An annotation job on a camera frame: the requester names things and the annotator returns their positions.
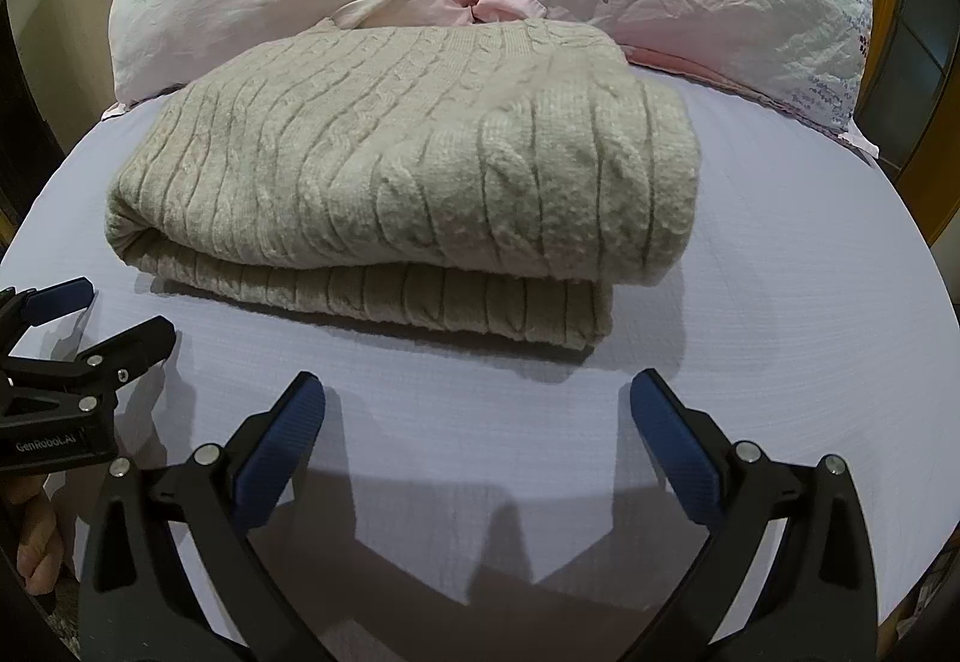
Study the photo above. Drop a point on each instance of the person's left hand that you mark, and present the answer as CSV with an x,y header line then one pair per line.
x,y
37,534

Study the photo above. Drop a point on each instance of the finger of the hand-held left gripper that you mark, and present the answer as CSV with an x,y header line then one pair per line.
x,y
64,295
135,343

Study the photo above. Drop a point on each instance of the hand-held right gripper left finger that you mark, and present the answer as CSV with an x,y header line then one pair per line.
x,y
276,463

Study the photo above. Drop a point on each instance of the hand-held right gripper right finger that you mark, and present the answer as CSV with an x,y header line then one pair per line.
x,y
679,456

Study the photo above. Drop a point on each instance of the lavender bed sheet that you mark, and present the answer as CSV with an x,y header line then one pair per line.
x,y
480,430

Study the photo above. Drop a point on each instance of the wooden bed frame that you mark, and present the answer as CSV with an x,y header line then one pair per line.
x,y
934,130

